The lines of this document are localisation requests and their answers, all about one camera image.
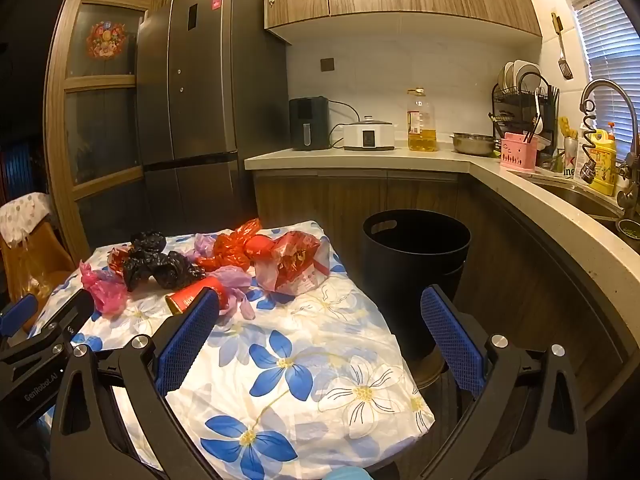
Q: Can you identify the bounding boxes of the yellow detergent bottle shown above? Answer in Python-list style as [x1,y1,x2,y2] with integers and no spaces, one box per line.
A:
[590,122,618,197]

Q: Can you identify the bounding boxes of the cooking oil bottle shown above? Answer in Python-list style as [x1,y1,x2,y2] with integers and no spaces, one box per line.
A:
[406,88,438,153]

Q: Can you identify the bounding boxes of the steel sink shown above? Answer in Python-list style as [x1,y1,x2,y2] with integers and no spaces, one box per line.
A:
[542,180,640,241]

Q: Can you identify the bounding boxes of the wooden framed glass door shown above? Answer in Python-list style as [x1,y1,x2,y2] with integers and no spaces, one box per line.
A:
[45,0,176,261]

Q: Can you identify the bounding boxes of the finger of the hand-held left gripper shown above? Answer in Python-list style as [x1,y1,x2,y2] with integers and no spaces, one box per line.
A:
[27,290,96,343]
[0,293,40,341]

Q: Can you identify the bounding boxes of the red printed paper cup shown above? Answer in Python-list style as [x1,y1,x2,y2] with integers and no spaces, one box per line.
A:
[165,280,231,316]

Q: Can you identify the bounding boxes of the white electric cooker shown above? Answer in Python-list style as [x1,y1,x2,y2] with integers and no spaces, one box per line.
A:
[342,116,397,152]

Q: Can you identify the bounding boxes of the pink plastic bag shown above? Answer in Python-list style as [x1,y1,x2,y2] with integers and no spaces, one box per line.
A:
[80,259,128,316]

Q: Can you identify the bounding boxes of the orange chair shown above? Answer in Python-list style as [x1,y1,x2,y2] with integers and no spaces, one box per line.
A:
[0,220,76,306]

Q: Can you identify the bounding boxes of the person's right hand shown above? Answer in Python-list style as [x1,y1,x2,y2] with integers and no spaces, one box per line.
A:
[331,465,372,480]

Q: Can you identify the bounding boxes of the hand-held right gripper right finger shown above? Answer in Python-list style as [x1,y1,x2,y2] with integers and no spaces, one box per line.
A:
[415,284,591,480]

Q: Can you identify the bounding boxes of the blue floral tablecloth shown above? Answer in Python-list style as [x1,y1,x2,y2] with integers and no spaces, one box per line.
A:
[27,220,436,480]

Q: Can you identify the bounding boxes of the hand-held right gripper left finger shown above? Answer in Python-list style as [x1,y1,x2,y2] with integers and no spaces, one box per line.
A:
[50,287,221,480]

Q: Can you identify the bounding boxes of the steel kitchen faucet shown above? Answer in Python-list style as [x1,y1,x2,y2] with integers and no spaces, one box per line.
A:
[580,79,640,211]

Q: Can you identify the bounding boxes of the red plastic bag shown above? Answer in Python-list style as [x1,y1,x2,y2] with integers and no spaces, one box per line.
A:
[195,218,273,272]

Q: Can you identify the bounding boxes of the silver beer can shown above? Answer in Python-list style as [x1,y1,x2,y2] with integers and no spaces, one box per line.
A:
[562,135,581,178]

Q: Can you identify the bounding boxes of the purple plastic bag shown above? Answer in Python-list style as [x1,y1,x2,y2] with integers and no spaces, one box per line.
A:
[212,266,261,321]
[192,232,218,257]

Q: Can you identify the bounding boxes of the polka dot cloth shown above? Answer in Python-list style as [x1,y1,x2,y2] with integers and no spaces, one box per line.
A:
[0,192,53,248]

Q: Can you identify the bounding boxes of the black trash bin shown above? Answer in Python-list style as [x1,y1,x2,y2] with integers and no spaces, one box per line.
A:
[362,209,472,366]

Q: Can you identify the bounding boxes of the pink utensil holder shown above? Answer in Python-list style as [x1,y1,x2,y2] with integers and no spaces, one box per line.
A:
[500,132,538,171]

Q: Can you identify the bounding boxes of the dark steel refrigerator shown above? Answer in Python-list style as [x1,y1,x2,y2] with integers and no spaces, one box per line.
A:
[136,0,291,251]

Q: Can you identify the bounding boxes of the red and white printed bag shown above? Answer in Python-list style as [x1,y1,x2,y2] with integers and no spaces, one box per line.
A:
[252,231,331,295]

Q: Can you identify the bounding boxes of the hanging slotted spatula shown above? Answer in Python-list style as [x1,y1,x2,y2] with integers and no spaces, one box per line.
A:
[551,12,573,81]

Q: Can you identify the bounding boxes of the window blinds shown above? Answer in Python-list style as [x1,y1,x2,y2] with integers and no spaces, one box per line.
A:
[552,0,640,166]

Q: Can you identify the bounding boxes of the red round door decal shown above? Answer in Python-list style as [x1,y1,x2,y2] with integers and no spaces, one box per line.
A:
[85,20,126,61]

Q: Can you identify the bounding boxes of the black power cable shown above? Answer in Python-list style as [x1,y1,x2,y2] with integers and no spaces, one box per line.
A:
[327,100,358,128]

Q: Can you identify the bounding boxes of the steel bowl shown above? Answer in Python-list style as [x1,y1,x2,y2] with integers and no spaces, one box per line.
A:
[450,132,498,157]

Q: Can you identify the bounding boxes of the wooden kitchen counter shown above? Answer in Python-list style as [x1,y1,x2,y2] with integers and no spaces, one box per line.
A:
[244,147,640,411]

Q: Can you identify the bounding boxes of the black air fryer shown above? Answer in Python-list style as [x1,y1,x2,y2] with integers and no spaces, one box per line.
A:
[289,96,331,152]

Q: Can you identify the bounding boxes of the black wire dish rack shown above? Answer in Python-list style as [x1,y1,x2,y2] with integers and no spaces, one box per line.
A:
[491,72,558,161]

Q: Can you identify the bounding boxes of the black plastic bag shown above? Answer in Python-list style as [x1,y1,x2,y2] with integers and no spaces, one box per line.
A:
[122,231,206,292]

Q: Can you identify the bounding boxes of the red patterned wrapper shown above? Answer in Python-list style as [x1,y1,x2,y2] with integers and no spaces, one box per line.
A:
[106,246,132,273]

